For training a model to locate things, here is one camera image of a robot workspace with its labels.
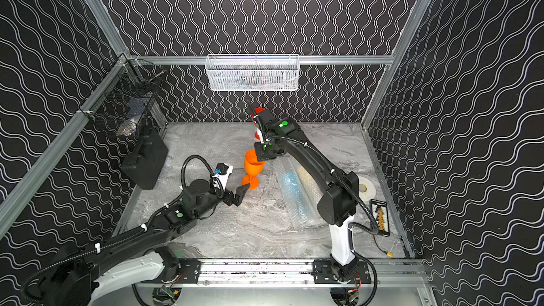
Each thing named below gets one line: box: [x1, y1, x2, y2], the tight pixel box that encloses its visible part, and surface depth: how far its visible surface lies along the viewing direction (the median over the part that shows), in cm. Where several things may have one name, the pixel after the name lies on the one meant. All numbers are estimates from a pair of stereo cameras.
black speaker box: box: [121, 128, 170, 190], surface depth 93 cm
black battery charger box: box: [369, 198, 391, 238], surface depth 88 cm
